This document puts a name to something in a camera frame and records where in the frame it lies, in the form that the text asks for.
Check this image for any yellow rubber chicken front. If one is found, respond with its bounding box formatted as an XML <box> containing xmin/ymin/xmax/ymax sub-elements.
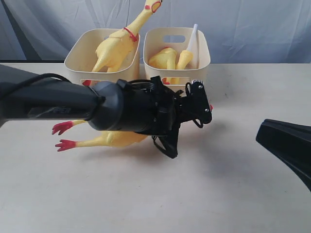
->
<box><xmin>92</xmin><ymin>0</ymin><xmax>162</xmax><ymax>73</ymax></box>

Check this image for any cream bin marked circle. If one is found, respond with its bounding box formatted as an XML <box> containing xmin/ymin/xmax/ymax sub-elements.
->
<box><xmin>64</xmin><ymin>28</ymin><xmax>140</xmax><ymax>84</ymax></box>

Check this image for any headless yellow rubber chicken body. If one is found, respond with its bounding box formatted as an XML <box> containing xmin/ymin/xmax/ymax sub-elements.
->
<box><xmin>148</xmin><ymin>47</ymin><xmax>179</xmax><ymax>70</ymax></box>

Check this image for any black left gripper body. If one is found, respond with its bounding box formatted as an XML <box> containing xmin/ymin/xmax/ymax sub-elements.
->
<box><xmin>119</xmin><ymin>76</ymin><xmax>185</xmax><ymax>160</ymax></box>

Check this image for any yellow rubber chicken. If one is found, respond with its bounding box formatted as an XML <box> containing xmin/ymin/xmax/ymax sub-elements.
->
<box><xmin>92</xmin><ymin>0</ymin><xmax>162</xmax><ymax>73</ymax></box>
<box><xmin>52</xmin><ymin>120</ymin><xmax>148</xmax><ymax>152</ymax></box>

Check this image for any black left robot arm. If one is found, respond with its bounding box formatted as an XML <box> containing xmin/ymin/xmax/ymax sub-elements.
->
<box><xmin>0</xmin><ymin>66</ymin><xmax>180</xmax><ymax>158</ymax></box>

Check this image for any cream bin marked cross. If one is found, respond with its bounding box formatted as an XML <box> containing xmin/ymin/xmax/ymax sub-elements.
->
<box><xmin>143</xmin><ymin>27</ymin><xmax>210</xmax><ymax>90</ymax></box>

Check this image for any white backdrop curtain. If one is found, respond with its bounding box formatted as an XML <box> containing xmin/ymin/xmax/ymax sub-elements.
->
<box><xmin>0</xmin><ymin>0</ymin><xmax>311</xmax><ymax>63</ymax></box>

